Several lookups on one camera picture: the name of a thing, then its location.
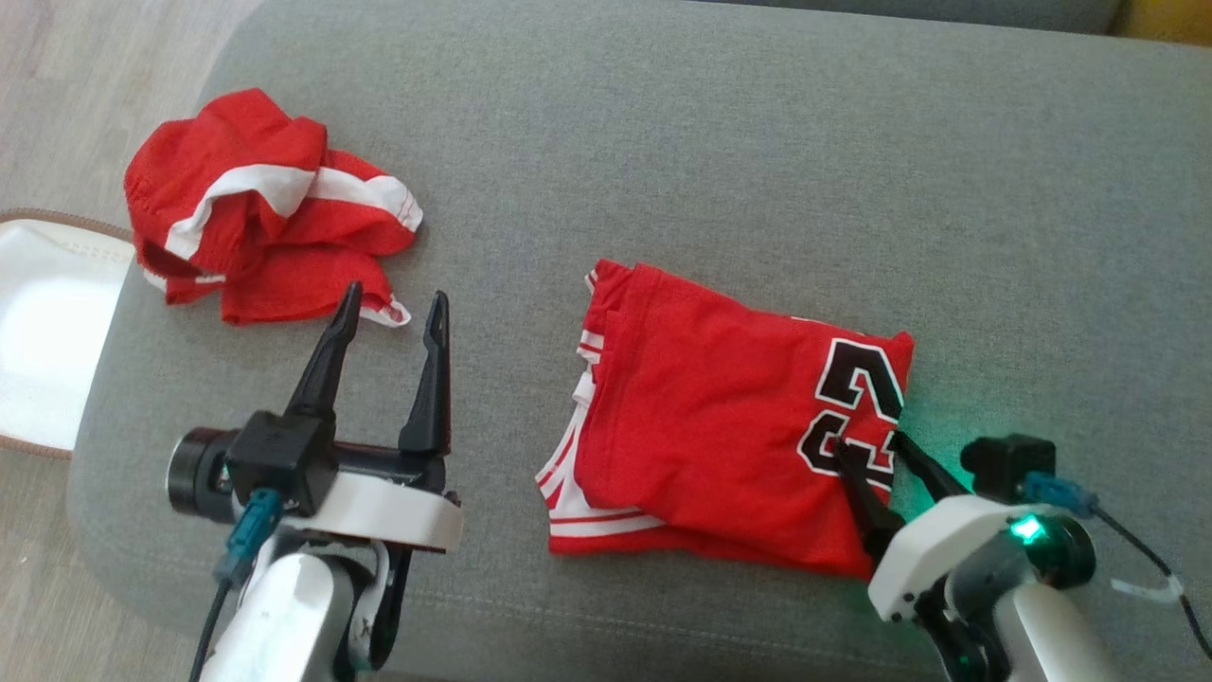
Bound red basketball jersey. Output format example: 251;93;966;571
535;259;915;581

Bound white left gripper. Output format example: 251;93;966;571
279;281;465;669

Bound red shorts with white stripe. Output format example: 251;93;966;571
123;88;424;328

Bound grey sofa seat cushion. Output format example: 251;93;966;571
66;0;1212;682

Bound white laundry basket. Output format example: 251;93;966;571
0;208;136;460

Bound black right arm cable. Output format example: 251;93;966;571
1023;472;1212;659

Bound white right cable label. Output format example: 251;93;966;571
1113;573;1185;604

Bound yellow sofa cushion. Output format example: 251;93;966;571
1113;0;1212;46

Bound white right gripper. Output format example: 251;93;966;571
831;431;1019;682

